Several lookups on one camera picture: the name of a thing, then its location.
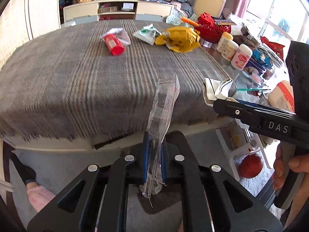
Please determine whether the white black-lined paper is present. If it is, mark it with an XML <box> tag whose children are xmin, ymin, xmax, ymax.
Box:
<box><xmin>203</xmin><ymin>78</ymin><xmax>238</xmax><ymax>107</ymax></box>

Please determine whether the clear plastic bag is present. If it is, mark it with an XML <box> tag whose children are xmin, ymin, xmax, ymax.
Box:
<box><xmin>142</xmin><ymin>74</ymin><xmax>180</xmax><ymax>199</ymax></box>

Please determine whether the yellow paper bag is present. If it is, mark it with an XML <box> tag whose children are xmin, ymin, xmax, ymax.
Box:
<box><xmin>154</xmin><ymin>26</ymin><xmax>201</xmax><ymax>53</ymax></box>

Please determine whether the silver foil wrapper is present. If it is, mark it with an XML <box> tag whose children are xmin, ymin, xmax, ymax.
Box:
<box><xmin>100</xmin><ymin>28</ymin><xmax>131</xmax><ymax>46</ymax></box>

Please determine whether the green white wrapper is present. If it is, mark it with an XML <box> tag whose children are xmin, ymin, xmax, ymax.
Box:
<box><xmin>133</xmin><ymin>24</ymin><xmax>161</xmax><ymax>46</ymax></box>

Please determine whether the red cylindrical container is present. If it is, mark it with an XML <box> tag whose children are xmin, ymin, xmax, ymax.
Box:
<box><xmin>104</xmin><ymin>34</ymin><xmax>125</xmax><ymax>55</ymax></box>

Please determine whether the person's right hand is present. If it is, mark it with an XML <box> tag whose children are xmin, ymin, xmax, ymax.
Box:
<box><xmin>272</xmin><ymin>143</ymin><xmax>309</xmax><ymax>191</ymax></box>

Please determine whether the basketball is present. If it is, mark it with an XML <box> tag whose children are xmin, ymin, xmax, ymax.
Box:
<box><xmin>239</xmin><ymin>154</ymin><xmax>263</xmax><ymax>179</ymax></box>

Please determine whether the blue snack packet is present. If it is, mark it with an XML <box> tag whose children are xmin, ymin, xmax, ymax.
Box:
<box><xmin>252</xmin><ymin>49</ymin><xmax>273</xmax><ymax>69</ymax></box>

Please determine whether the red snack bag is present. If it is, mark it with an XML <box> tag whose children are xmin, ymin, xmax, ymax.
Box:
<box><xmin>260</xmin><ymin>36</ymin><xmax>285</xmax><ymax>61</ymax></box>

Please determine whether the white pink label bottle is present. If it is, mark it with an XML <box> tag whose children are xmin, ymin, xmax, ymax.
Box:
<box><xmin>231</xmin><ymin>43</ymin><xmax>252</xmax><ymax>71</ymax></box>

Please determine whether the white cap orange label bottle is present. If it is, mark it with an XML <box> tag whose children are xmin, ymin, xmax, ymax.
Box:
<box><xmin>221</xmin><ymin>40</ymin><xmax>239</xmax><ymax>61</ymax></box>

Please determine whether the yellow cap white bottle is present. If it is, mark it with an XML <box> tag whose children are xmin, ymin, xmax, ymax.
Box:
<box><xmin>216</xmin><ymin>32</ymin><xmax>234</xmax><ymax>53</ymax></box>

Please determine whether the grey plaid tablecloth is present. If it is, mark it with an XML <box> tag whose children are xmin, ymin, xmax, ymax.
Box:
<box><xmin>1</xmin><ymin>19</ymin><xmax>228</xmax><ymax>140</ymax></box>

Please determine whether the red plastic basket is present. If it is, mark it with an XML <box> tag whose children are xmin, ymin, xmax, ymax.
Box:
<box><xmin>194</xmin><ymin>13</ymin><xmax>231</xmax><ymax>44</ymax></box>

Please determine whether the dark blue book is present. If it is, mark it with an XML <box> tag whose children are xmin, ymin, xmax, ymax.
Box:
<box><xmin>214</xmin><ymin>18</ymin><xmax>237</xmax><ymax>26</ymax></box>

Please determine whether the floral green cloth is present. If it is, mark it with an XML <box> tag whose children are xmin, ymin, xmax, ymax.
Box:
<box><xmin>165</xmin><ymin>12</ymin><xmax>198</xmax><ymax>28</ymax></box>

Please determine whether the white round stool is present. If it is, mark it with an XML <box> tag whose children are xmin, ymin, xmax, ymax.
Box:
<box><xmin>61</xmin><ymin>21</ymin><xmax>76</xmax><ymax>28</ymax></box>

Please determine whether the beige grey TV cabinet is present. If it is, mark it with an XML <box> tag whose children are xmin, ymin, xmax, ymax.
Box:
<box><xmin>63</xmin><ymin>0</ymin><xmax>174</xmax><ymax>24</ymax></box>

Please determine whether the woven folding screen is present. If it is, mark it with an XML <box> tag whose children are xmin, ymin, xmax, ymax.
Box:
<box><xmin>1</xmin><ymin>0</ymin><xmax>61</xmax><ymax>66</ymax></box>

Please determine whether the orange handle tool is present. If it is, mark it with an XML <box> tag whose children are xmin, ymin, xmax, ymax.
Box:
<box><xmin>181</xmin><ymin>17</ymin><xmax>199</xmax><ymax>27</ymax></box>

